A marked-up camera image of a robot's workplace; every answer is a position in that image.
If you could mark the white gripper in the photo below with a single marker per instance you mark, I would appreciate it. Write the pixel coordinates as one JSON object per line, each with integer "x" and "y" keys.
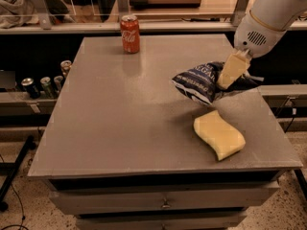
{"x": 255, "y": 35}

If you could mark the blue chip bag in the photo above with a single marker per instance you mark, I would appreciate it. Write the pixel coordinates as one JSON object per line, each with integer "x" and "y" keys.
{"x": 200, "y": 83}

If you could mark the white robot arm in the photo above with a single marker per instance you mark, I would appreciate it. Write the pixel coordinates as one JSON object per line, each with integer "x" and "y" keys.
{"x": 290, "y": 9}

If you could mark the yellow sponge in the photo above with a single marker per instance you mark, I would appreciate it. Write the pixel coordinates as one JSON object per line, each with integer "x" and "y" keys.
{"x": 222, "y": 137}

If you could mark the red cola can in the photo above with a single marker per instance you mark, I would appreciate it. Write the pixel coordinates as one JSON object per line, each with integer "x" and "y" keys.
{"x": 130, "y": 33}

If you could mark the grey drawer cabinet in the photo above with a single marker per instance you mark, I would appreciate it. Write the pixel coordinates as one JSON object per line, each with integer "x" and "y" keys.
{"x": 119, "y": 124}

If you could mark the patterned upright can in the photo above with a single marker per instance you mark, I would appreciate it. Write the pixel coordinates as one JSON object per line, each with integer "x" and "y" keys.
{"x": 65, "y": 67}

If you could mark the silver can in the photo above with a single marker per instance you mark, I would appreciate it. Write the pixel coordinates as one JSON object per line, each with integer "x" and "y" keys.
{"x": 58, "y": 80}

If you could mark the green can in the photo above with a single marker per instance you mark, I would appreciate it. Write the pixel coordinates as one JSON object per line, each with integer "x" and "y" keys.
{"x": 48, "y": 88}

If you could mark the dark blue can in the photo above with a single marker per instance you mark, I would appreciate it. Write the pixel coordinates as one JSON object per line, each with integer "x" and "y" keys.
{"x": 30, "y": 87}

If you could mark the grey cloth pile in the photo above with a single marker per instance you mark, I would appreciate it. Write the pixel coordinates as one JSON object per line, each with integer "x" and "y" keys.
{"x": 17, "y": 13}

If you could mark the black stand leg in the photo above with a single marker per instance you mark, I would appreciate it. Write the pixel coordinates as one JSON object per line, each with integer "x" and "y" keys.
{"x": 10, "y": 169}

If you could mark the metal rail bracket right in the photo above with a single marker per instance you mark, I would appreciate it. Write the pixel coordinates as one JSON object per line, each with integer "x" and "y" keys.
{"x": 239, "y": 12}

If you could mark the metal rail bracket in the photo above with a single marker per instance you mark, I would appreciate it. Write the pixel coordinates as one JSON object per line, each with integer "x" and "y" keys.
{"x": 239, "y": 12}
{"x": 122, "y": 0}
{"x": 43, "y": 14}

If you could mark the metal rail bracket middle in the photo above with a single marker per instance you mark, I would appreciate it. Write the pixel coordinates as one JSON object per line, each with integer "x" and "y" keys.
{"x": 122, "y": 0}

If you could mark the lower drawer with handle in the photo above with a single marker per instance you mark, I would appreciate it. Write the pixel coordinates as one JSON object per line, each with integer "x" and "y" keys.
{"x": 166, "y": 221}

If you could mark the drawer with handle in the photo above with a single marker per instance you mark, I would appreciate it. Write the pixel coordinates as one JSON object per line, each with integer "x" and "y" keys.
{"x": 166, "y": 221}
{"x": 205, "y": 196}

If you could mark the metal rail bracket left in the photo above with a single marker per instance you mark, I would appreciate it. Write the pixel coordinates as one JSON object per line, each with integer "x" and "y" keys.
{"x": 43, "y": 14}

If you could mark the upper drawer with handle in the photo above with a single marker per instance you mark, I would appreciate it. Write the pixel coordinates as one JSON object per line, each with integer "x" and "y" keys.
{"x": 205, "y": 196}

